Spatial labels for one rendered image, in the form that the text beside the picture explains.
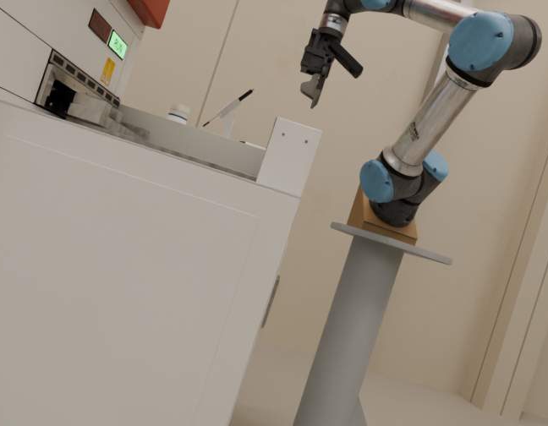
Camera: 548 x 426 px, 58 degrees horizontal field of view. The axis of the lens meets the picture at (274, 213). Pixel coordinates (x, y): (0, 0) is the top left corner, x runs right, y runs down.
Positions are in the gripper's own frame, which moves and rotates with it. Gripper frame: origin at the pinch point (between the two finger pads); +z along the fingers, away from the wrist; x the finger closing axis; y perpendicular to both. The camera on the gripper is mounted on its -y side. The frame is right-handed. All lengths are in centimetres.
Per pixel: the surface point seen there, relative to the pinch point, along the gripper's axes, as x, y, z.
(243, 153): -15.0, 16.9, 17.3
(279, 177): 40.0, 1.2, 26.0
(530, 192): -219, -159, -43
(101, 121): 21, 46, 24
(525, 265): -202, -164, 10
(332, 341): -11, -26, 63
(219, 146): -15.0, 24.5, 17.6
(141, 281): 46, 19, 53
